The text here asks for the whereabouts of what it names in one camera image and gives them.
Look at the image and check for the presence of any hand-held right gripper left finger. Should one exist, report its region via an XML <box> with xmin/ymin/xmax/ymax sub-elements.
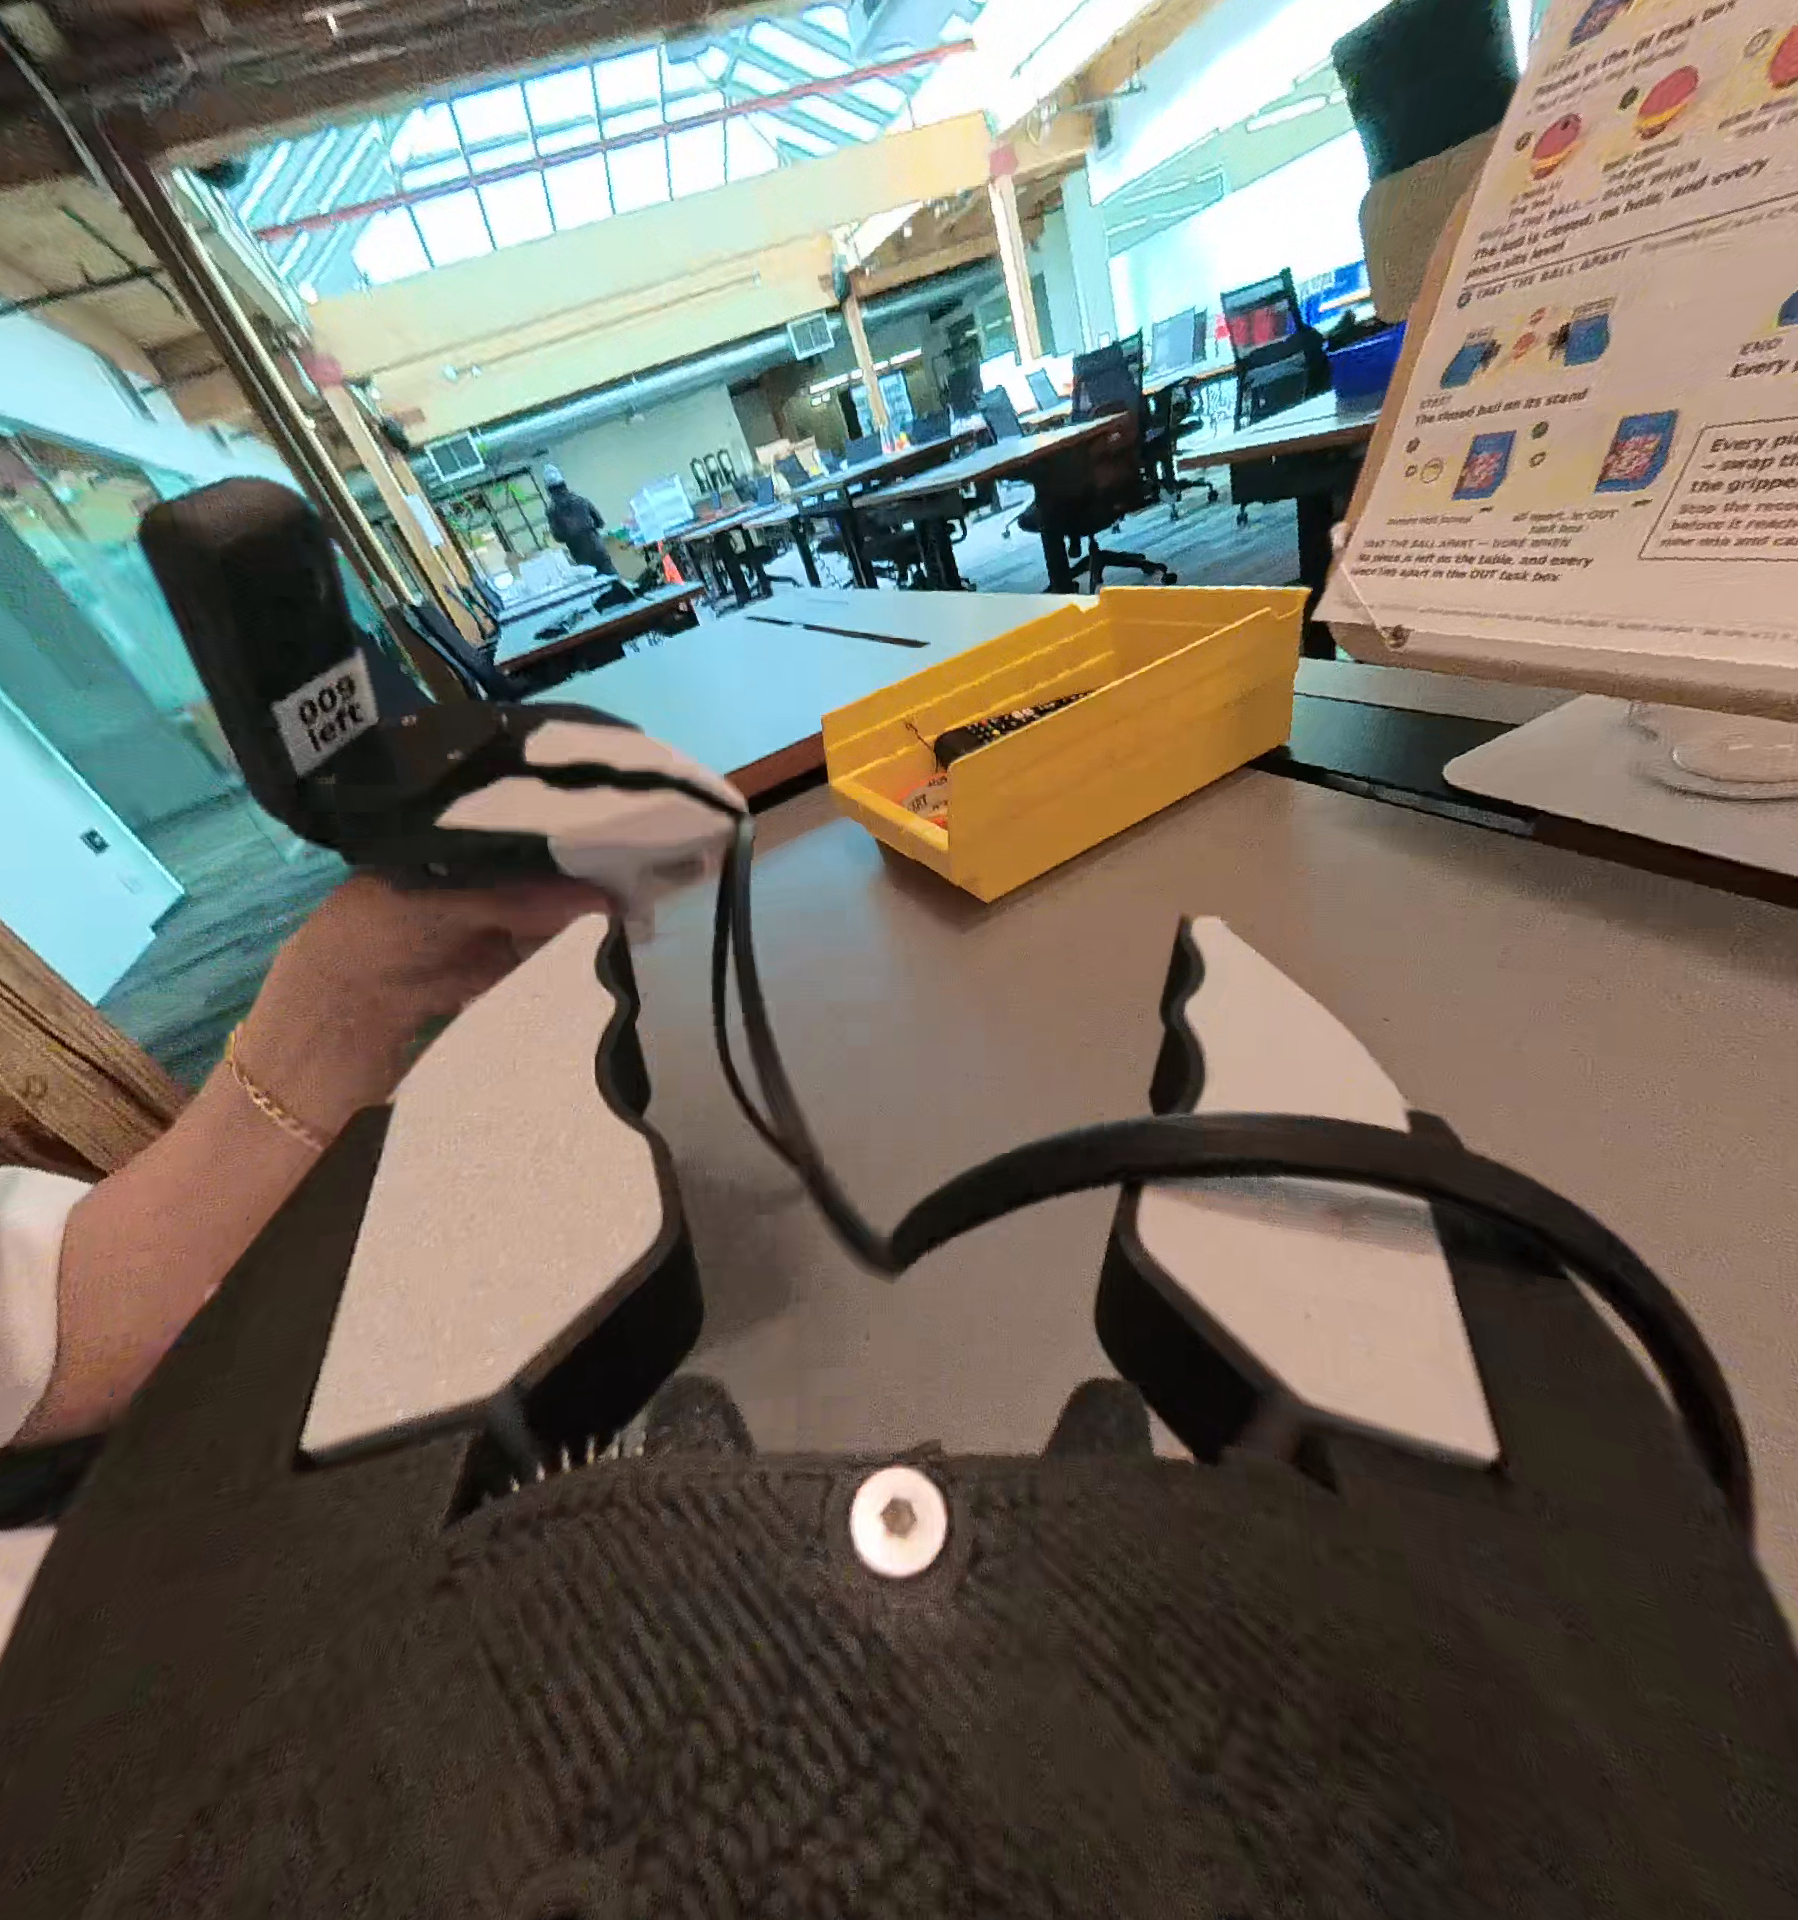
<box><xmin>298</xmin><ymin>916</ymin><xmax>708</xmax><ymax>1473</ymax></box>

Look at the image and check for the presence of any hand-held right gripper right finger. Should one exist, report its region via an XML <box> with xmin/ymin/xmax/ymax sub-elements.
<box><xmin>1095</xmin><ymin>916</ymin><xmax>1501</xmax><ymax>1473</ymax></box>

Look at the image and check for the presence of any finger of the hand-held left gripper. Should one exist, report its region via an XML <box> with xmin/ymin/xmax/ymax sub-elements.
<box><xmin>525</xmin><ymin>811</ymin><xmax>744</xmax><ymax>939</ymax></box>
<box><xmin>434</xmin><ymin>715</ymin><xmax>756</xmax><ymax>837</ymax></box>

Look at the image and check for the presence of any thin black cable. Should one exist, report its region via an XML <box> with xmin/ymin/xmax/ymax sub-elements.
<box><xmin>712</xmin><ymin>811</ymin><xmax>1756</xmax><ymax>1519</ymax></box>

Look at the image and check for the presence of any yellow plastic bin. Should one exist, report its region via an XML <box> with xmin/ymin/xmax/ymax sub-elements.
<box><xmin>824</xmin><ymin>587</ymin><xmax>1313</xmax><ymax>905</ymax></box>

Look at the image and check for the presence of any person's left forearm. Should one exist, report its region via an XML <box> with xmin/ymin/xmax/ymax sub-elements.
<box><xmin>46</xmin><ymin>1035</ymin><xmax>330</xmax><ymax>1449</ymax></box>

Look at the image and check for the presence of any person's left hand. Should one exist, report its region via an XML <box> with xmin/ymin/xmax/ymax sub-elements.
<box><xmin>240</xmin><ymin>873</ymin><xmax>625</xmax><ymax>1149</ymax></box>

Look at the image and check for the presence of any wood-edged work table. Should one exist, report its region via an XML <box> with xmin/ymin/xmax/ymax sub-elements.
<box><xmin>525</xmin><ymin>587</ymin><xmax>1069</xmax><ymax>800</ymax></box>

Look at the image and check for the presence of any black remote control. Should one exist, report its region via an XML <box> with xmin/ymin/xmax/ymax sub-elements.
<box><xmin>931</xmin><ymin>696</ymin><xmax>1100</xmax><ymax>760</ymax></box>

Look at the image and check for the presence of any wooden beam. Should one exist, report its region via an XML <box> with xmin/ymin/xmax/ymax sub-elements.
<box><xmin>0</xmin><ymin>873</ymin><xmax>186</xmax><ymax>1179</ymax></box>

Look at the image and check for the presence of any black office chair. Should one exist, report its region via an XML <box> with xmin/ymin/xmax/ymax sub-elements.
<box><xmin>1215</xmin><ymin>273</ymin><xmax>1323</xmax><ymax>425</ymax></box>
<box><xmin>1019</xmin><ymin>407</ymin><xmax>1177</xmax><ymax>589</ymax></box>

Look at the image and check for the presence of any white round disc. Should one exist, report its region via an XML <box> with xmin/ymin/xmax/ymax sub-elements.
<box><xmin>1664</xmin><ymin>707</ymin><xmax>1798</xmax><ymax>800</ymax></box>

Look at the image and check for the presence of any blue plastic bin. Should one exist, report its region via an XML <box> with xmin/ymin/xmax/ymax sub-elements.
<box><xmin>1325</xmin><ymin>315</ymin><xmax>1413</xmax><ymax>401</ymax></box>

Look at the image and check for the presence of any printed instruction sheet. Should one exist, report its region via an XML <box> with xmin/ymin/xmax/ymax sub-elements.
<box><xmin>1325</xmin><ymin>0</ymin><xmax>1798</xmax><ymax>724</ymax></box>

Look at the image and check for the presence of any black panel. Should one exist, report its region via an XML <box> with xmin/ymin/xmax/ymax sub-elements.
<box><xmin>1333</xmin><ymin>0</ymin><xmax>1519</xmax><ymax>176</ymax></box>

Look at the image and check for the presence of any gold chain bracelet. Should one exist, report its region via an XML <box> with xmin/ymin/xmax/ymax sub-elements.
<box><xmin>225</xmin><ymin>1021</ymin><xmax>334</xmax><ymax>1160</ymax></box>

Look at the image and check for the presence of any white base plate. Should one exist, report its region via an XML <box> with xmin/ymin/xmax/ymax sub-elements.
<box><xmin>1447</xmin><ymin>696</ymin><xmax>1798</xmax><ymax>897</ymax></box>

